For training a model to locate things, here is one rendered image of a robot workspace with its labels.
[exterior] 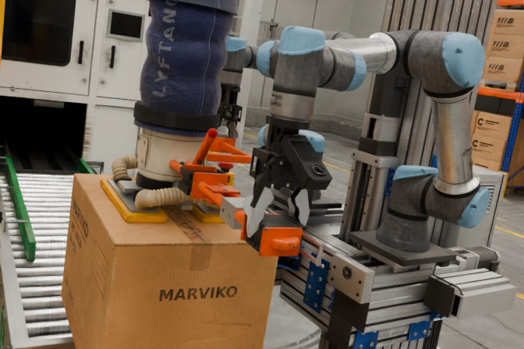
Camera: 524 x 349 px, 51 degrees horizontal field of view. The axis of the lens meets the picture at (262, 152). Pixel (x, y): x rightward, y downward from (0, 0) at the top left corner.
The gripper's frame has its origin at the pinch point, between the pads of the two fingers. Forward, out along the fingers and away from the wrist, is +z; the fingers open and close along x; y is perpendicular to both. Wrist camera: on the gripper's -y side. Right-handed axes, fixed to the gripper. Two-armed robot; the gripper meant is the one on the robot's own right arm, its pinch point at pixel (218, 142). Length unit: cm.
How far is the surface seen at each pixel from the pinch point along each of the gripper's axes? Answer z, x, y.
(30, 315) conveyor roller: 65, -54, -12
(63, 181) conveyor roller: 70, -22, -193
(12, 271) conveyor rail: 60, -59, -37
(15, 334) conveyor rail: 60, -60, 9
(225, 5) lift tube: -42, -20, 40
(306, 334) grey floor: 122, 100, -69
